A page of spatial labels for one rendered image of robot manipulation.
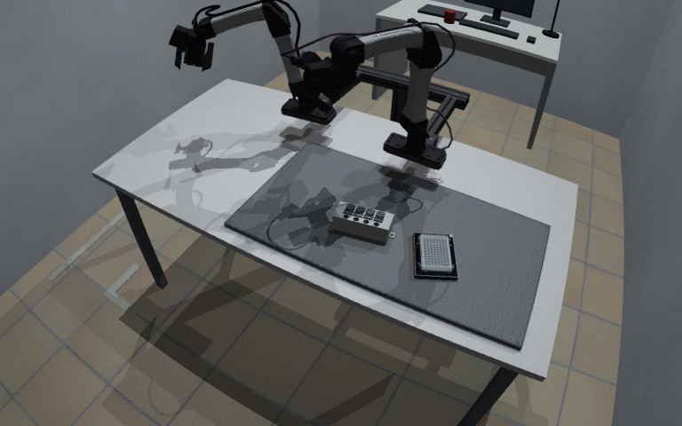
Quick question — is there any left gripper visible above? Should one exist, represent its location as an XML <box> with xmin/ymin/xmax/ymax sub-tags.
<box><xmin>300</xmin><ymin>86</ymin><xmax>348</xmax><ymax>114</ymax></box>

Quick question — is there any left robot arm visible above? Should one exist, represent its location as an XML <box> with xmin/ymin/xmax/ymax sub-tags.
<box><xmin>290</xmin><ymin>25</ymin><xmax>446</xmax><ymax>165</ymax></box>

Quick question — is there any dark grey flat mat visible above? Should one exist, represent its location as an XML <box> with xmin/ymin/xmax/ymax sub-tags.
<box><xmin>224</xmin><ymin>142</ymin><xmax>551</xmax><ymax>350</ymax></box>

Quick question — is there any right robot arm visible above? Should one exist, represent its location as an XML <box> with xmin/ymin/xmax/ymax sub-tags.
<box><xmin>169</xmin><ymin>1</ymin><xmax>335</xmax><ymax>120</ymax></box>

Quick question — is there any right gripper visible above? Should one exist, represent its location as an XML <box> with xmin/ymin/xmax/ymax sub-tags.
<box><xmin>175</xmin><ymin>43</ymin><xmax>214</xmax><ymax>71</ymax></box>

